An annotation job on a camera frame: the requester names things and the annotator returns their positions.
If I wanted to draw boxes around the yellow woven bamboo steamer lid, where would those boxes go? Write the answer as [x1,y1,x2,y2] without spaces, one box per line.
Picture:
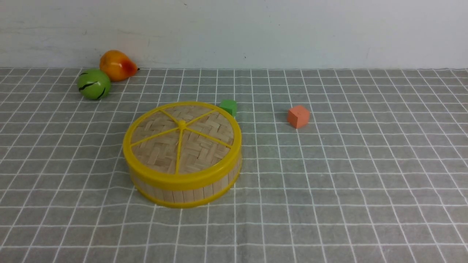
[122,101,242,190]

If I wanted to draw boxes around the bamboo steamer basket yellow rims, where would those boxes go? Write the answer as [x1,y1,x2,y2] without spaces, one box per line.
[130,157,242,209]

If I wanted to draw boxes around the green foam cube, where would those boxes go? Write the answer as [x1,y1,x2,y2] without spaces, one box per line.
[219,100,237,118]

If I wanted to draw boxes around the orange foam cube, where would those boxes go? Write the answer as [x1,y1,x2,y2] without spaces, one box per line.
[287,105,311,129]

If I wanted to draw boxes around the grey checkered tablecloth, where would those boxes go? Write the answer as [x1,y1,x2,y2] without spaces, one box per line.
[0,67,468,263]

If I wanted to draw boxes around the green toy apple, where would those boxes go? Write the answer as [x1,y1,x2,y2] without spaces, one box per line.
[77,68,112,100]

